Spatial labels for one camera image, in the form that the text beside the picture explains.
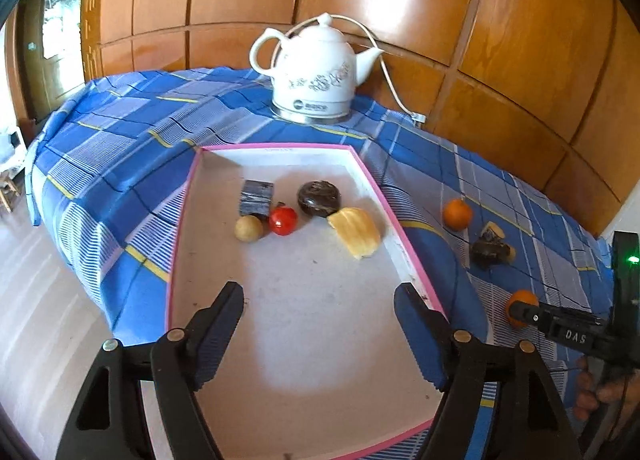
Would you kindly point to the white ceramic electric kettle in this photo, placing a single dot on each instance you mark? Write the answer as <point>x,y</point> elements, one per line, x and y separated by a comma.
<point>315,64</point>

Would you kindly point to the orange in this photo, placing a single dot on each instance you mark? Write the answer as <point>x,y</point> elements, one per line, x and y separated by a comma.
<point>457,214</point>
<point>525,298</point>

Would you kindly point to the yellow ridged chunk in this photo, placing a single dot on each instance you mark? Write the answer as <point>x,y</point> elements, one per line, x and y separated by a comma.
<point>357,232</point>

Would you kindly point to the wooden door with glass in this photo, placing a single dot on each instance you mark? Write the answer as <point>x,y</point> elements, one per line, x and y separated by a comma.
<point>55,14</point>

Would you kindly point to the small tan longan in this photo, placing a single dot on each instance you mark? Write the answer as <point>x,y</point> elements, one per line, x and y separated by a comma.
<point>249,228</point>

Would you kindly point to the blue plaid tablecloth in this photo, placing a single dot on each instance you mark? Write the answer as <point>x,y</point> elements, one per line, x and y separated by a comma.
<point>125,139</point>

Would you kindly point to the pink-rimmed white tray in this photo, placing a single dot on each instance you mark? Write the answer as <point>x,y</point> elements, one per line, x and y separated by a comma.
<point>300,330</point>

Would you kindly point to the dark brown passion fruit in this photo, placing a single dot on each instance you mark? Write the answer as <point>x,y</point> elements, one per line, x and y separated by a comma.
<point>319,198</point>
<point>487,251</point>

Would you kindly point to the small wooden stool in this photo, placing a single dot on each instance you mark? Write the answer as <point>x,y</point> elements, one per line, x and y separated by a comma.
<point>6,192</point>

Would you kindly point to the person's right hand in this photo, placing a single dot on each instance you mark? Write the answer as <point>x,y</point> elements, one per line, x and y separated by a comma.
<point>587,390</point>

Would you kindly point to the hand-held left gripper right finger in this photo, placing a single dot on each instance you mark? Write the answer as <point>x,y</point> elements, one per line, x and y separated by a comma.
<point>420,330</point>

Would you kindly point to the red cherry tomato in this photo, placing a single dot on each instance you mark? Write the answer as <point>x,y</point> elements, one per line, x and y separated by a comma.
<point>283,221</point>

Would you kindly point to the small dark block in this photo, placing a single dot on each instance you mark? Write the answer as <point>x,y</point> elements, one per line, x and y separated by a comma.
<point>256,198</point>

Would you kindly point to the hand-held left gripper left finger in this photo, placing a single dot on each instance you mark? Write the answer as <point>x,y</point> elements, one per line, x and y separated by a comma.
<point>220,335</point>

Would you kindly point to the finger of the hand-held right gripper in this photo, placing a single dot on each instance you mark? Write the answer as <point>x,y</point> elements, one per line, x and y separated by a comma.
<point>522,314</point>

